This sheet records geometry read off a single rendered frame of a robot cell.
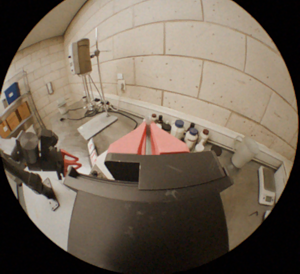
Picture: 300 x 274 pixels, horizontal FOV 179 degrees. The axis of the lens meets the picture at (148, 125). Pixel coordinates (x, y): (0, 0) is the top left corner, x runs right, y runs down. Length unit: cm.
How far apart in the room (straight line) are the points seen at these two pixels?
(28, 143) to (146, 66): 67
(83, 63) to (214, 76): 71
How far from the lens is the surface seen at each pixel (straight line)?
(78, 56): 63
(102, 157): 41
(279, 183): 94
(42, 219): 69
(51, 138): 30
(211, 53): 56
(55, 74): 267
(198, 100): 58
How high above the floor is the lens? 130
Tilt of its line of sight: 37 degrees down
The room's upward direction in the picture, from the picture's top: straight up
